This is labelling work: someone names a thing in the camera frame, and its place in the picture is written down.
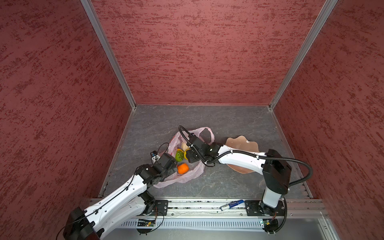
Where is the pink translucent plastic bag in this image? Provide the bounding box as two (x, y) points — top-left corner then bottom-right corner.
(155, 133), (206, 189)

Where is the pink faceted plastic bowl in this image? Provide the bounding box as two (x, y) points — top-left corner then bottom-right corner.
(225, 136), (260, 174)

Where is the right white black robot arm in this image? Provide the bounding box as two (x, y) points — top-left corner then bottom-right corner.
(185, 134), (292, 216)

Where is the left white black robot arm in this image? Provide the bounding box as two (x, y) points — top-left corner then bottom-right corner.
(59, 153), (177, 240)

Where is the fake yellow lemon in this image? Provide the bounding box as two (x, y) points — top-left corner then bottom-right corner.
(181, 143), (190, 160)

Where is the fake green fruit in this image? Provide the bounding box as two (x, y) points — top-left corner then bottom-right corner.
(175, 149), (185, 163)

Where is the fake orange fruit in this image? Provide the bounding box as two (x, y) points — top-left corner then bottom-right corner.
(177, 163), (190, 175)

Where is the blue white marker pen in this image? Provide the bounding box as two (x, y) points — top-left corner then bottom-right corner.
(220, 200), (244, 211)

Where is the left small circuit board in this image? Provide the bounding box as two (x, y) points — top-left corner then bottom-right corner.
(137, 219), (157, 228)

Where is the small circuit board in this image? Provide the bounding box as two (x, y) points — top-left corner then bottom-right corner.
(263, 219), (280, 234)
(137, 219), (157, 228)

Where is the right small circuit board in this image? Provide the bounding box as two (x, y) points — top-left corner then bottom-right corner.
(263, 219), (280, 234)

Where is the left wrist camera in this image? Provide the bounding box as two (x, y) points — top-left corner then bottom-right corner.
(151, 151), (160, 164)

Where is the black corrugated cable conduit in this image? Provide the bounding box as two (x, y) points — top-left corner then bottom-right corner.
(178, 125), (314, 188)

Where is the thin black left cable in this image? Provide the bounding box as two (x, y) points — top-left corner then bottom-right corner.
(55, 142), (170, 240)

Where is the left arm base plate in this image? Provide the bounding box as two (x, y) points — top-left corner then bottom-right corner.
(150, 200), (169, 216)

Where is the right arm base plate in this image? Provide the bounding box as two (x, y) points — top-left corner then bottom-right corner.
(244, 200), (286, 217)

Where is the aluminium front rail frame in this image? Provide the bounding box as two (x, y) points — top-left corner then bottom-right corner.
(116, 198), (339, 240)

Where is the left aluminium corner post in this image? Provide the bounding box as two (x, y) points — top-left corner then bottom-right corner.
(81, 0), (137, 111)

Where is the aluminium corner post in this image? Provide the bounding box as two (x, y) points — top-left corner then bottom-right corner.
(269, 0), (338, 112)
(81, 0), (137, 111)

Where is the right aluminium corner post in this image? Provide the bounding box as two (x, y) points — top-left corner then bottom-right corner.
(269, 0), (338, 112)

